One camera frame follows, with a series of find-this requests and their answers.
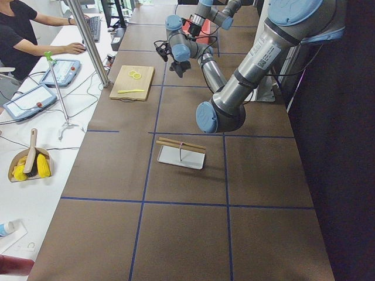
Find pink plastic bin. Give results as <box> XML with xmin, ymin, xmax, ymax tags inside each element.
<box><xmin>182</xmin><ymin>19</ymin><xmax>210</xmax><ymax>37</ymax></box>

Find person in black shirt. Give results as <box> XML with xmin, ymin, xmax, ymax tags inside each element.
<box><xmin>1</xmin><ymin>1</ymin><xmax>86</xmax><ymax>81</ymax></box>

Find far teach pendant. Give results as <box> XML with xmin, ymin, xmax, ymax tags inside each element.
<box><xmin>39</xmin><ymin>59</ymin><xmax>81</xmax><ymax>88</ymax></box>

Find white tube bottle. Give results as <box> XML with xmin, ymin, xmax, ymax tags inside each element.
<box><xmin>0</xmin><ymin>221</ymin><xmax>15</xmax><ymax>238</ymax></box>

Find yellow plastic knife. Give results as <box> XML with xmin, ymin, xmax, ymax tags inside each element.
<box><xmin>117</xmin><ymin>89</ymin><xmax>145</xmax><ymax>94</ymax></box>

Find bamboo cutting board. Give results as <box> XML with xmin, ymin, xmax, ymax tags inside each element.
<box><xmin>109</xmin><ymin>65</ymin><xmax>155</xmax><ymax>101</ymax></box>

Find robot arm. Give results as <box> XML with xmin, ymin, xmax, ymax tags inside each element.
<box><xmin>186</xmin><ymin>0</ymin><xmax>243</xmax><ymax>41</ymax></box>
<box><xmin>157</xmin><ymin>0</ymin><xmax>347</xmax><ymax>133</ymax></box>

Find wooden dowel rod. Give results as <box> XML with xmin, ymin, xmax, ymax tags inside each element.
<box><xmin>156</xmin><ymin>140</ymin><xmax>206</xmax><ymax>153</ymax></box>
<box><xmin>158</xmin><ymin>137</ymin><xmax>206</xmax><ymax>149</ymax></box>

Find lemon slice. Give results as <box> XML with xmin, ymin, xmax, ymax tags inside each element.
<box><xmin>132</xmin><ymin>73</ymin><xmax>142</xmax><ymax>80</ymax></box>
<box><xmin>128</xmin><ymin>70</ymin><xmax>139</xmax><ymax>77</ymax></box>

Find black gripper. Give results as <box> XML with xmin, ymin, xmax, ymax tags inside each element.
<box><xmin>154</xmin><ymin>40</ymin><xmax>176</xmax><ymax>62</ymax></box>
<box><xmin>184</xmin><ymin>16</ymin><xmax>205</xmax><ymax>41</ymax></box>

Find left wooden dowel rod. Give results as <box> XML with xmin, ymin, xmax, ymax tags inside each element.
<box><xmin>158</xmin><ymin>137</ymin><xmax>206</xmax><ymax>149</ymax></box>

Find dark grey cloth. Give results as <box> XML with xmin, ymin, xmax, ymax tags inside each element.
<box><xmin>169</xmin><ymin>61</ymin><xmax>191</xmax><ymax>78</ymax></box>

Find rear lemon slice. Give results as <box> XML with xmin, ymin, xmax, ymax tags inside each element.
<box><xmin>128</xmin><ymin>70</ymin><xmax>139</xmax><ymax>77</ymax></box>

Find right wooden dowel rod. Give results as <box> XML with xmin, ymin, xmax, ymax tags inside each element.
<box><xmin>156</xmin><ymin>140</ymin><xmax>206</xmax><ymax>153</ymax></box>

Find aluminium frame post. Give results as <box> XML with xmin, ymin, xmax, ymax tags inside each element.
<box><xmin>66</xmin><ymin>0</ymin><xmax>110</xmax><ymax>88</ymax></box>

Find near teach pendant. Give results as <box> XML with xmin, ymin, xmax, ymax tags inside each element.
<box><xmin>4</xmin><ymin>85</ymin><xmax>57</xmax><ymax>121</ymax></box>

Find front lemon slice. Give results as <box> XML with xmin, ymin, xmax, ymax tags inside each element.
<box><xmin>132</xmin><ymin>73</ymin><xmax>142</xmax><ymax>80</ymax></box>

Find teach pendant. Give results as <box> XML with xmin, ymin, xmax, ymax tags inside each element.
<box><xmin>4</xmin><ymin>85</ymin><xmax>57</xmax><ymax>121</ymax></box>
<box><xmin>39</xmin><ymin>59</ymin><xmax>81</xmax><ymax>88</ymax></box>

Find black keyboard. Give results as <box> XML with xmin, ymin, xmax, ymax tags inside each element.
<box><xmin>86</xmin><ymin>16</ymin><xmax>101</xmax><ymax>42</ymax></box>

